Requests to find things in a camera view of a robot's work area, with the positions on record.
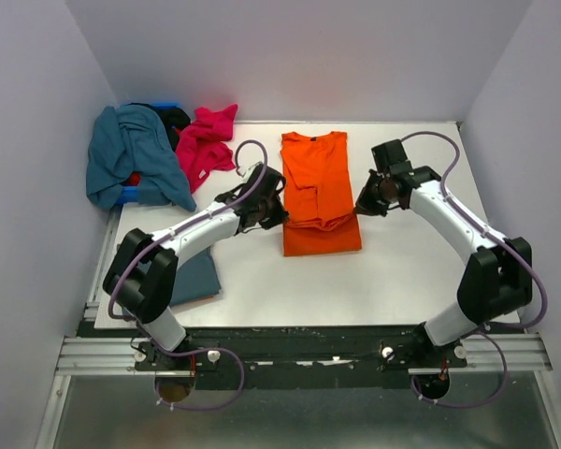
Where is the aluminium frame rail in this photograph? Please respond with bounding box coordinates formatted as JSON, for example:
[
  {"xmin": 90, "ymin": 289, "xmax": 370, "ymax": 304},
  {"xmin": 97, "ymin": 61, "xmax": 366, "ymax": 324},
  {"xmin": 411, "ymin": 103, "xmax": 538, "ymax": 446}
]
[{"xmin": 55, "ymin": 338, "xmax": 155, "ymax": 376}]

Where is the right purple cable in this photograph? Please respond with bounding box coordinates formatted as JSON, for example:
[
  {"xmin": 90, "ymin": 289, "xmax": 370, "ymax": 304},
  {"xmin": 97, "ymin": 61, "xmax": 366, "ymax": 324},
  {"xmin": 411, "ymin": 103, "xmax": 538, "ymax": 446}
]
[{"xmin": 401, "ymin": 130, "xmax": 548, "ymax": 409}]

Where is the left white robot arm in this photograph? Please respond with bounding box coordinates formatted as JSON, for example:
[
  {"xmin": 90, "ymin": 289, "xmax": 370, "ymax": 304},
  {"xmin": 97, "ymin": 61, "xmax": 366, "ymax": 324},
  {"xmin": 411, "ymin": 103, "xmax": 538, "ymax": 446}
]
[{"xmin": 102, "ymin": 163, "xmax": 289, "ymax": 369}]

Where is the orange t shirt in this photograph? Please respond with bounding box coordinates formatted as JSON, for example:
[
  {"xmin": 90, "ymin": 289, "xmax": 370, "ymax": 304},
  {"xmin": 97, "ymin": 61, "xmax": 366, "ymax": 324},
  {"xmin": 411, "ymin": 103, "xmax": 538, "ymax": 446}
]
[{"xmin": 280, "ymin": 131, "xmax": 362, "ymax": 257}]

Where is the magenta pink t shirt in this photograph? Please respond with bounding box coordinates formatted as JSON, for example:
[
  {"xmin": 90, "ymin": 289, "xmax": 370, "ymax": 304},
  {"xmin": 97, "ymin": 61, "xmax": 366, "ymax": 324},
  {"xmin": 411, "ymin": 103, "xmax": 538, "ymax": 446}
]
[{"xmin": 175, "ymin": 104, "xmax": 238, "ymax": 194}]

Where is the teal blue t shirt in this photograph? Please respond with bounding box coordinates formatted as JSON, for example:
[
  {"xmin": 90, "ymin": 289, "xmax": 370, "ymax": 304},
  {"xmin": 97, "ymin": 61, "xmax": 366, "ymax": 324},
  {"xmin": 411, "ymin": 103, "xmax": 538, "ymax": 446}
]
[{"xmin": 86, "ymin": 105, "xmax": 196, "ymax": 211}]

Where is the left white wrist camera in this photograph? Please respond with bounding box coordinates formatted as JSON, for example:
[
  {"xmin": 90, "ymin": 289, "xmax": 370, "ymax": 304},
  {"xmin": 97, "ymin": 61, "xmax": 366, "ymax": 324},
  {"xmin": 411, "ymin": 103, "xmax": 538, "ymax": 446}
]
[{"xmin": 236, "ymin": 162, "xmax": 264, "ymax": 181}]

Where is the blue plastic bin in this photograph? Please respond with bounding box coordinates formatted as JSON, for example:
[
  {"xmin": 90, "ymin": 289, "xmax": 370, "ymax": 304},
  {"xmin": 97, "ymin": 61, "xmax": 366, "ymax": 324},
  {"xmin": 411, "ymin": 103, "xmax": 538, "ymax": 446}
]
[{"xmin": 115, "ymin": 102, "xmax": 180, "ymax": 205}]

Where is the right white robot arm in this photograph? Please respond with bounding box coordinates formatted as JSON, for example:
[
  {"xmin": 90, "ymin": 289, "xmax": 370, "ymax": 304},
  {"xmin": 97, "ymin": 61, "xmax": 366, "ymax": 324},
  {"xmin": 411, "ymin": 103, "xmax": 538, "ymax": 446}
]
[{"xmin": 354, "ymin": 139, "xmax": 532, "ymax": 367}]

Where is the black t shirt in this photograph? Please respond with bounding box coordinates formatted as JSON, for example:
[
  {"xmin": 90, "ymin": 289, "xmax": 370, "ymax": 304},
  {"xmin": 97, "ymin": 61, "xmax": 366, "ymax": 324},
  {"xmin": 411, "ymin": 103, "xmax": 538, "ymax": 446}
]
[{"xmin": 147, "ymin": 105, "xmax": 191, "ymax": 148}]

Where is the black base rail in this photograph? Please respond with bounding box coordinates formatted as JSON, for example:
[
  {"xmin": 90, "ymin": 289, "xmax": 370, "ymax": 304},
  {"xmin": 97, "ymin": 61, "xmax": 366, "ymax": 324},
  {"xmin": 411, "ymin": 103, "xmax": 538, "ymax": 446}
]
[{"xmin": 77, "ymin": 322, "xmax": 529, "ymax": 392}]

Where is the grey blue t shirt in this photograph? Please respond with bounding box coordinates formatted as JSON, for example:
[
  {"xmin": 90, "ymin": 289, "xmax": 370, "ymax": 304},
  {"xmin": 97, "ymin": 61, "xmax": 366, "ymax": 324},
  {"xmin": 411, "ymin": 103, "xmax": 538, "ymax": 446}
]
[{"xmin": 170, "ymin": 248, "xmax": 221, "ymax": 307}]

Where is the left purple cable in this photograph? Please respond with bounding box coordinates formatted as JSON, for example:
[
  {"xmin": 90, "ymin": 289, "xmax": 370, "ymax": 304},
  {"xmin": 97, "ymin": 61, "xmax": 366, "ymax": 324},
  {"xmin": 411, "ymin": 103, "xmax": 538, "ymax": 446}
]
[{"xmin": 108, "ymin": 139, "xmax": 245, "ymax": 412}]

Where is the purple cable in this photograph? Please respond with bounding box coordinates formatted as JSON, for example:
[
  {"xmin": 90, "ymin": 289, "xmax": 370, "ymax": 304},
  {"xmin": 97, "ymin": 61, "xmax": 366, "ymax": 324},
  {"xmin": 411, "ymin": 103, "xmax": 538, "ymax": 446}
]
[
  {"xmin": 108, "ymin": 139, "xmax": 245, "ymax": 412},
  {"xmin": 401, "ymin": 130, "xmax": 548, "ymax": 409}
]

